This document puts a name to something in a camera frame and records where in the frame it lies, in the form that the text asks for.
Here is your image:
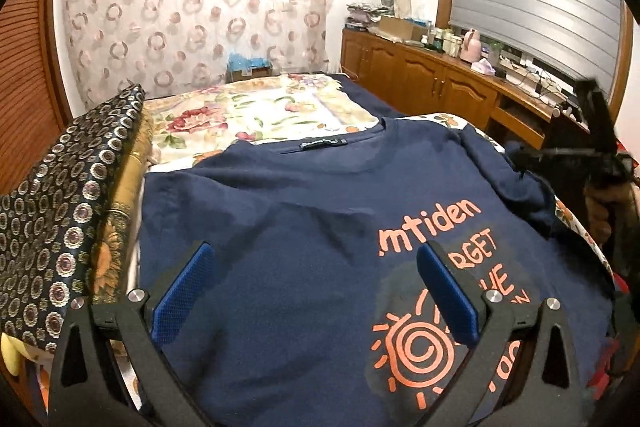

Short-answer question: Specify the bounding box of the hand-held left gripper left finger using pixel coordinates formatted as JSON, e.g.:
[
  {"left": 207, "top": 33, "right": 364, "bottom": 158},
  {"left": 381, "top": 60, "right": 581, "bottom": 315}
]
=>
[{"left": 47, "top": 242, "right": 221, "bottom": 427}]

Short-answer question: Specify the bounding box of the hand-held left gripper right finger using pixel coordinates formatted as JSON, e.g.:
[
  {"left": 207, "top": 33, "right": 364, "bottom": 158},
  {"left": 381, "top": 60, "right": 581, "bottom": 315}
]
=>
[{"left": 416, "top": 241, "right": 594, "bottom": 427}]

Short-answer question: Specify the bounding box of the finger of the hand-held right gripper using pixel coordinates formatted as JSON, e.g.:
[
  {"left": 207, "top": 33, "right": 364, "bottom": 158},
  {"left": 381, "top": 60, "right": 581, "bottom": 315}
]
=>
[{"left": 505, "top": 146, "right": 603, "bottom": 172}]

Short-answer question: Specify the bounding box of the navy printed t-shirt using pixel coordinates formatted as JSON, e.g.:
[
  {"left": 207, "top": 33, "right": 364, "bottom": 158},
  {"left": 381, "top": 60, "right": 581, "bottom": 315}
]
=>
[{"left": 131, "top": 117, "right": 619, "bottom": 427}]

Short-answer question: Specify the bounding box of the person's right forearm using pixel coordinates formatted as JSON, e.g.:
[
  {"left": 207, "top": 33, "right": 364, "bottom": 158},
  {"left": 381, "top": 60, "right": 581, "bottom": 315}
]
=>
[{"left": 582, "top": 181, "right": 640, "bottom": 235}]

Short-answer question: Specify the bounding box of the orange-fruit print bedsheet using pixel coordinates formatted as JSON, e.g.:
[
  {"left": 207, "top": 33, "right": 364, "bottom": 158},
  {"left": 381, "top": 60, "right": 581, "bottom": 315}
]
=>
[{"left": 400, "top": 112, "right": 617, "bottom": 279}]

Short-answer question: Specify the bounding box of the golden sunflower pillow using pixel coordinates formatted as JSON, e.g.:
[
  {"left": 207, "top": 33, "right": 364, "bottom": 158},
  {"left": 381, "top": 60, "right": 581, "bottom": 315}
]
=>
[{"left": 91, "top": 113, "right": 157, "bottom": 309}]

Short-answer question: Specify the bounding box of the pink thermos jug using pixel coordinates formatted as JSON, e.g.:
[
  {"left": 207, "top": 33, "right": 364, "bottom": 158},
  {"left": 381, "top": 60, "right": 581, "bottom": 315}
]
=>
[{"left": 460, "top": 29, "right": 484, "bottom": 64}]

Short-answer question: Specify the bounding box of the dark circle-patterned cushion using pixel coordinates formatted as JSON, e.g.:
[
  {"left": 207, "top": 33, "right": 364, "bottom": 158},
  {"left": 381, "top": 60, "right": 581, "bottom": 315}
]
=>
[{"left": 0, "top": 84, "right": 147, "bottom": 354}]

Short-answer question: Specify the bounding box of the wooden cabinet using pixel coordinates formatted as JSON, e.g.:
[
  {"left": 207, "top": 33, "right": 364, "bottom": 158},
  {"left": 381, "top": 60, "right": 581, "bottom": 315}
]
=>
[{"left": 341, "top": 28, "right": 592, "bottom": 150}]

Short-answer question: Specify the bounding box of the floral fleece blanket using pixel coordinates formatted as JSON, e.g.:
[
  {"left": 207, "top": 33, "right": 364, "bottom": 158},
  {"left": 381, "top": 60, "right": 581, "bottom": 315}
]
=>
[{"left": 144, "top": 72, "right": 412, "bottom": 168}]

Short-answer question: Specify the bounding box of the yellow soft toy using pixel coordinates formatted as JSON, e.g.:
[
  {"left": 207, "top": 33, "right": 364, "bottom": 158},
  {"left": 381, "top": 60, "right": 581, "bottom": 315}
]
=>
[{"left": 0, "top": 333, "right": 24, "bottom": 378}]

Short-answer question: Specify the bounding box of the cardboard box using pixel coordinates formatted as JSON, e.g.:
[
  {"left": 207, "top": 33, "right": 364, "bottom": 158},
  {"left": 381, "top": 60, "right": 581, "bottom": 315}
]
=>
[{"left": 377, "top": 16, "right": 432, "bottom": 42}]

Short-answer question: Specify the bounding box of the pile of folded cloths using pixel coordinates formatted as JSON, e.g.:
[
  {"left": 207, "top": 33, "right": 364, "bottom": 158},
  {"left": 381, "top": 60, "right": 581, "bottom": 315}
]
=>
[{"left": 346, "top": 1, "right": 395, "bottom": 26}]

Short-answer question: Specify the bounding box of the box of blue items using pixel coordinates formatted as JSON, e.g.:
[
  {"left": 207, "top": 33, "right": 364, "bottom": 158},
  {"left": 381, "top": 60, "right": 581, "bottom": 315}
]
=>
[{"left": 226, "top": 51, "right": 274, "bottom": 84}]

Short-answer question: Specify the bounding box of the wooden louvered door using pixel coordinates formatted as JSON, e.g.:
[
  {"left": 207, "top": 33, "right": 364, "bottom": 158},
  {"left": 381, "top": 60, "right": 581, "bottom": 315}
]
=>
[{"left": 0, "top": 0, "right": 77, "bottom": 198}]

